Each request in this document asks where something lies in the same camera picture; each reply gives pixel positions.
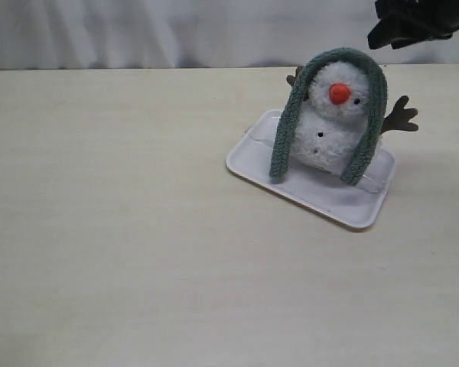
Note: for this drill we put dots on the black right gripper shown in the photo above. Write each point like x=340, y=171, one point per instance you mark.
x=405, y=23

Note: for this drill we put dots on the white plush snowman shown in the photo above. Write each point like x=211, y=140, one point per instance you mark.
x=332, y=118

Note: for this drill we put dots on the green knitted scarf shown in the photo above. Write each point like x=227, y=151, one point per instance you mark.
x=365, y=151

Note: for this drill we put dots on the white rectangular plastic tray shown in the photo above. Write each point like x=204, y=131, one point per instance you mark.
x=355, y=208

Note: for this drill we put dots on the white backdrop curtain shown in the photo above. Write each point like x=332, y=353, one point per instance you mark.
x=177, y=34

